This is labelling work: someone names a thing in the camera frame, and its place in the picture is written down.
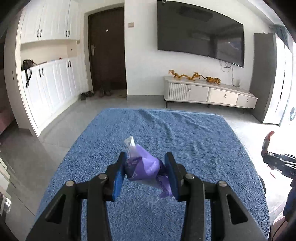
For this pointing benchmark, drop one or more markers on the black wall television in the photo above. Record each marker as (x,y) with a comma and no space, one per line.
(196,30)

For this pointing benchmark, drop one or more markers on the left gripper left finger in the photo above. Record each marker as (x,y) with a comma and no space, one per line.
(61,219)

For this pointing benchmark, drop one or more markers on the golden tiger figurine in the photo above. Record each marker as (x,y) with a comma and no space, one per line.
(213,80)

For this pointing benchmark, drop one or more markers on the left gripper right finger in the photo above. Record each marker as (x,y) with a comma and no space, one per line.
(230,220)

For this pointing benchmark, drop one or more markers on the black handbag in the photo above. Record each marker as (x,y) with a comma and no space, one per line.
(27,65)

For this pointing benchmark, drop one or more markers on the dark shoes by door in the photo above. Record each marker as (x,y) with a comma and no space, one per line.
(94,92)

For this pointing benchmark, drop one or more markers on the white shoe cabinet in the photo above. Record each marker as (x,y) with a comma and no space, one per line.
(48,32)

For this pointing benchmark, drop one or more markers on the white tv console cabinet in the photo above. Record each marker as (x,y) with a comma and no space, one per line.
(203,92)

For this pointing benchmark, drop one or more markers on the purple snack wrapper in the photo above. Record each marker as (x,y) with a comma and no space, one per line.
(146,169)

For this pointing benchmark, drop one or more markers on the dark brown entrance door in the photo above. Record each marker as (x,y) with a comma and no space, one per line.
(107,50)

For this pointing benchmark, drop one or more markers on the red clear plastic wrapper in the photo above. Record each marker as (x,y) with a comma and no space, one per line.
(266,142)

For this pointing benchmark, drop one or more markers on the blue fuzzy table cloth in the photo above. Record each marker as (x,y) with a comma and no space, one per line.
(204,143)

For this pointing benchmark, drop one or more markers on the grey tall cabinet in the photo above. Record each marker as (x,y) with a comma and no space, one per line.
(271,77)

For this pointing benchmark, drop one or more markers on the golden dragon figurine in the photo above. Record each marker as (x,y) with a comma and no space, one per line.
(179,76)

